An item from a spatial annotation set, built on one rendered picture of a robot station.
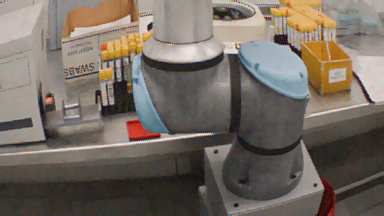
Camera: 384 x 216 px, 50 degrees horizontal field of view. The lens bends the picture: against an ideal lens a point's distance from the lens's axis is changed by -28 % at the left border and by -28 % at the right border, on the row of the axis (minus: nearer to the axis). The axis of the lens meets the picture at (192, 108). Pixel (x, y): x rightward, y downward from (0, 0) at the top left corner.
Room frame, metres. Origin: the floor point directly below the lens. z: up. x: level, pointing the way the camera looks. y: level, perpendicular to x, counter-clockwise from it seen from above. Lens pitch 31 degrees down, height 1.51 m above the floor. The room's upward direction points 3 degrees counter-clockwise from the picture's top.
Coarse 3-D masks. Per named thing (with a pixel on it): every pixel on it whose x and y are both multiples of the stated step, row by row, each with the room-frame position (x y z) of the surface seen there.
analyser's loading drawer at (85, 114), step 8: (64, 104) 1.03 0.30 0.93; (96, 104) 1.05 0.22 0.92; (48, 112) 1.02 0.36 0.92; (56, 112) 1.02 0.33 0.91; (64, 112) 1.00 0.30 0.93; (72, 112) 1.02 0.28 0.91; (80, 112) 1.00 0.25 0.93; (88, 112) 1.01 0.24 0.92; (96, 112) 1.01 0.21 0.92; (48, 120) 0.99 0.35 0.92; (56, 120) 0.98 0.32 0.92; (64, 120) 0.98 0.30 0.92; (72, 120) 0.98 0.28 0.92; (80, 120) 0.98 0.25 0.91; (88, 120) 0.98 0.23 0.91; (96, 120) 0.99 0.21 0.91; (48, 128) 0.97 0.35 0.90
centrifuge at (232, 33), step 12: (216, 0) 1.52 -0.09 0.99; (228, 0) 1.51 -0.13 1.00; (252, 12) 1.42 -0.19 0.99; (216, 24) 1.31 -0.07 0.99; (228, 24) 1.31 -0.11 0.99; (240, 24) 1.31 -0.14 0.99; (252, 24) 1.32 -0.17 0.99; (264, 24) 1.34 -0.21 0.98; (216, 36) 1.31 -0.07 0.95; (228, 36) 1.31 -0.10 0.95; (240, 36) 1.31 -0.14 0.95; (252, 36) 1.31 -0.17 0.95; (264, 36) 1.34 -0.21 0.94; (228, 48) 1.29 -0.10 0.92
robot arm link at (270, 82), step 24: (240, 48) 0.71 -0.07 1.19; (264, 48) 0.73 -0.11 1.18; (240, 72) 0.68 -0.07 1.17; (264, 72) 0.66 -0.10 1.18; (288, 72) 0.66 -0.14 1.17; (240, 96) 0.66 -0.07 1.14; (264, 96) 0.66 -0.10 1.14; (288, 96) 0.65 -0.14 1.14; (240, 120) 0.65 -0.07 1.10; (264, 120) 0.65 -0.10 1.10; (288, 120) 0.65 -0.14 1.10; (264, 144) 0.66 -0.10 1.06; (288, 144) 0.66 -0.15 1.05
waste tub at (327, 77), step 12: (312, 48) 1.24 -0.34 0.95; (324, 48) 1.25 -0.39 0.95; (336, 48) 1.24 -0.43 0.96; (312, 60) 1.16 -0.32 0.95; (324, 60) 1.25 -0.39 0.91; (336, 60) 1.12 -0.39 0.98; (348, 60) 1.13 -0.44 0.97; (312, 72) 1.16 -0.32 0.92; (324, 72) 1.11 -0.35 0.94; (336, 72) 1.12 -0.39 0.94; (348, 72) 1.14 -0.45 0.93; (312, 84) 1.16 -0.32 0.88; (324, 84) 1.11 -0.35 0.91; (336, 84) 1.12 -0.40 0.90; (348, 84) 1.14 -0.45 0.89
